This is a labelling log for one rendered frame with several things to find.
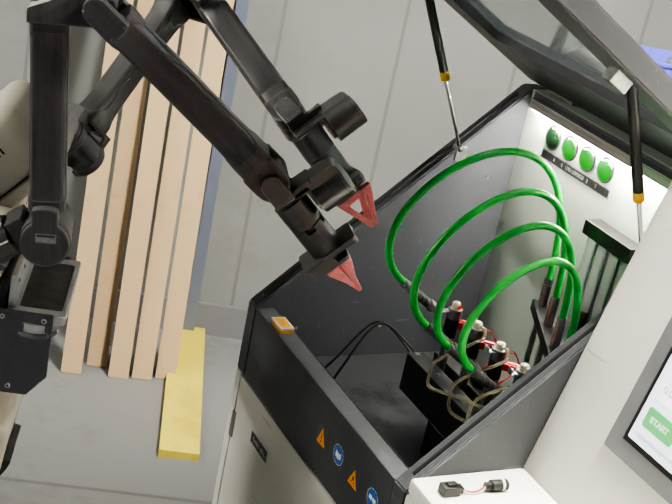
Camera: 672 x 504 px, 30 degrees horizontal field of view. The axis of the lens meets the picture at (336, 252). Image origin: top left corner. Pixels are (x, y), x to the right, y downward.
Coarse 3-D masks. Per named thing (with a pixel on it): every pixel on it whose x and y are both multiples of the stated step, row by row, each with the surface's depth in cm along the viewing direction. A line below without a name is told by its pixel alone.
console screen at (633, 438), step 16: (656, 352) 192; (656, 368) 191; (640, 384) 193; (656, 384) 190; (640, 400) 193; (656, 400) 190; (624, 416) 194; (640, 416) 192; (656, 416) 189; (624, 432) 194; (640, 432) 191; (656, 432) 188; (624, 448) 193; (640, 448) 190; (656, 448) 188; (640, 464) 190; (656, 464) 187; (656, 480) 187
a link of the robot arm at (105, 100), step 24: (168, 0) 243; (192, 0) 241; (168, 24) 243; (120, 72) 239; (96, 96) 237; (120, 96) 239; (72, 120) 233; (96, 120) 235; (72, 144) 231; (96, 168) 238
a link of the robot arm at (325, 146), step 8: (312, 120) 216; (320, 120) 214; (304, 128) 215; (312, 128) 214; (320, 128) 215; (328, 128) 215; (296, 136) 215; (304, 136) 213; (312, 136) 213; (320, 136) 214; (328, 136) 216; (336, 136) 216; (296, 144) 215; (304, 144) 214; (312, 144) 214; (320, 144) 214; (328, 144) 215; (304, 152) 215; (312, 152) 214; (320, 152) 214; (312, 160) 215
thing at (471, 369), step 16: (512, 272) 207; (528, 272) 208; (576, 272) 212; (496, 288) 206; (576, 288) 214; (480, 304) 207; (576, 304) 216; (576, 320) 217; (464, 336) 208; (464, 352) 209; (464, 368) 211; (496, 384) 216
